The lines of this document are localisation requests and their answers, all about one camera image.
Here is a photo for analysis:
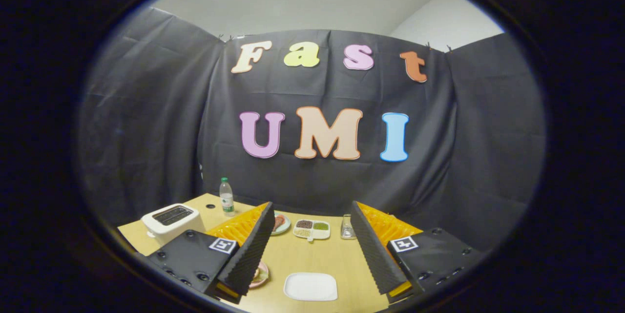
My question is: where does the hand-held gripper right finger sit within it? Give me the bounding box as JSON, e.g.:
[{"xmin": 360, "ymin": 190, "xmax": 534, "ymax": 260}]
[{"xmin": 350, "ymin": 200, "xmax": 483, "ymax": 304}]

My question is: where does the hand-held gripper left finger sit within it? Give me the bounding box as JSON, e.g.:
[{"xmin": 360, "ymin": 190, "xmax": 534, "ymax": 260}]
[{"xmin": 146, "ymin": 201, "xmax": 276, "ymax": 305}]

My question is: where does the pink round plate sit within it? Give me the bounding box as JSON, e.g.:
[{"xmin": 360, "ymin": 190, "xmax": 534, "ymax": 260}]
[{"xmin": 248, "ymin": 260, "xmax": 270, "ymax": 290}]

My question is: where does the clear glass utensil holder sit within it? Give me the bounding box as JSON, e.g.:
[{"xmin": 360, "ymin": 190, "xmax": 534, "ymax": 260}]
[{"xmin": 340, "ymin": 213, "xmax": 356, "ymax": 240}]

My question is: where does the pale green plate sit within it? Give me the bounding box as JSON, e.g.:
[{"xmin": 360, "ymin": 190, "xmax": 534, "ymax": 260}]
[{"xmin": 270, "ymin": 211, "xmax": 292, "ymax": 236}]

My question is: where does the white divided grain dish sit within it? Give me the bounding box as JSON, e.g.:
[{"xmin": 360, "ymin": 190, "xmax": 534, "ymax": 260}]
[{"xmin": 292, "ymin": 219, "xmax": 332, "ymax": 243}]

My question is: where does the clear plastic water bottle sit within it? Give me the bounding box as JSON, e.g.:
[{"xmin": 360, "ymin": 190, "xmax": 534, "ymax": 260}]
[{"xmin": 219, "ymin": 177, "xmax": 236, "ymax": 217}]

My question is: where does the white square plate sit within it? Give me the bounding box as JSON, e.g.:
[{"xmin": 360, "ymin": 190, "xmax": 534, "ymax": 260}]
[{"xmin": 283, "ymin": 272, "xmax": 339, "ymax": 302}]

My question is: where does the white toaster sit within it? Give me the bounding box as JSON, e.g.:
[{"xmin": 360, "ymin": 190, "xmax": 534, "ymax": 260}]
[{"xmin": 141, "ymin": 203, "xmax": 206, "ymax": 247}]

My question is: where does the black backdrop cloth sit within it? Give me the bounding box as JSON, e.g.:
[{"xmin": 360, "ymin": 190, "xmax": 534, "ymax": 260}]
[{"xmin": 76, "ymin": 7, "xmax": 546, "ymax": 255}]

